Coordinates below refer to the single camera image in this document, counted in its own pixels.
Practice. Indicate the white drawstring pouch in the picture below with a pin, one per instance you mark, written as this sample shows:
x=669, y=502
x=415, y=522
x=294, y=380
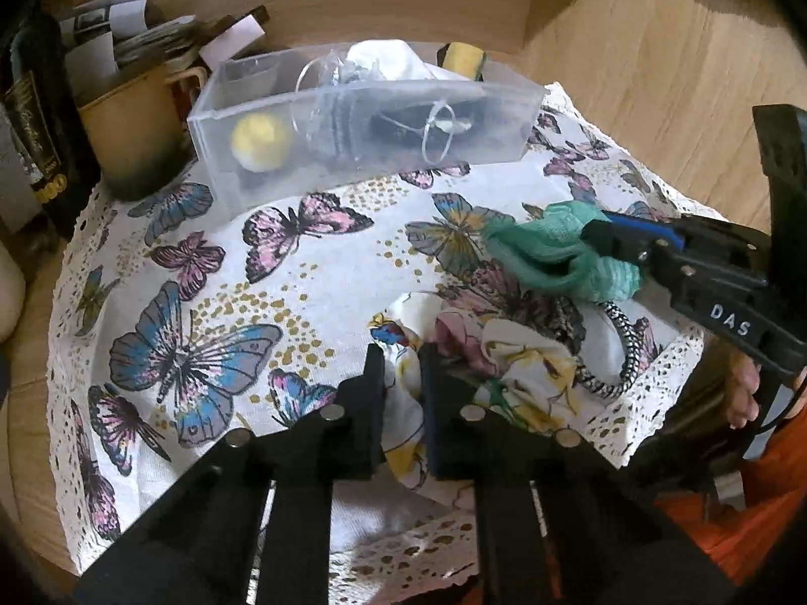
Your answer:
x=379, y=97

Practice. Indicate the stack of papers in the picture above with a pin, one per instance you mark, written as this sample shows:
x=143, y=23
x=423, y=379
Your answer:
x=106, y=41

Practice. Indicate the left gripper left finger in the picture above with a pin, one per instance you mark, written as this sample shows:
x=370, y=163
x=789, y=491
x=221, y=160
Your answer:
x=359, y=429

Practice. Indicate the person's right hand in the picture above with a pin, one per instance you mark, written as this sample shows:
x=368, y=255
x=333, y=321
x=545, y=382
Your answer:
x=741, y=384

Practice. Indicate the yellow white plush ball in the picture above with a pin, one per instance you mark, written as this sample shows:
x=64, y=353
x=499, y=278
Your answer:
x=262, y=142

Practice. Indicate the butterfly print tablecloth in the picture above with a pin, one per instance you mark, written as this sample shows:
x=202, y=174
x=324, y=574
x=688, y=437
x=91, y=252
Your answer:
x=174, y=323

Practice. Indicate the yellow black sponge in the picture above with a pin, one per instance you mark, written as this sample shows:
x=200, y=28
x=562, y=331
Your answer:
x=463, y=59

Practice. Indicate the clear plastic box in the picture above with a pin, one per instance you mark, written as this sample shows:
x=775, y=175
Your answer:
x=505, y=105

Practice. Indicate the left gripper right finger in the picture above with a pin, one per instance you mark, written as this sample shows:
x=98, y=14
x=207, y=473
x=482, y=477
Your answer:
x=454, y=428

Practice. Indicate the small white box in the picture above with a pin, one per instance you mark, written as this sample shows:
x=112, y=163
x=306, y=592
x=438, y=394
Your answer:
x=230, y=42

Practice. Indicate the floral fabric scrunchie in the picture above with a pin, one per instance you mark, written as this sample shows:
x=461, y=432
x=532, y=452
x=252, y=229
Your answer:
x=503, y=366

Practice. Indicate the tan ceramic mug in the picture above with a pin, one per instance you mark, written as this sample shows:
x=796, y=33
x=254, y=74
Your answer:
x=137, y=130

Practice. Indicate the dark wine bottle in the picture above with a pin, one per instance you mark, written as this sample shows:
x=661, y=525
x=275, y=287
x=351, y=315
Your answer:
x=46, y=127

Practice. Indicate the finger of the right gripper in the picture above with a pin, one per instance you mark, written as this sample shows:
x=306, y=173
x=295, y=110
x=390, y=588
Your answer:
x=594, y=234
x=630, y=232

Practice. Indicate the green knitted cloth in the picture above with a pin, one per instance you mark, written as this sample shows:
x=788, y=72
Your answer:
x=550, y=255

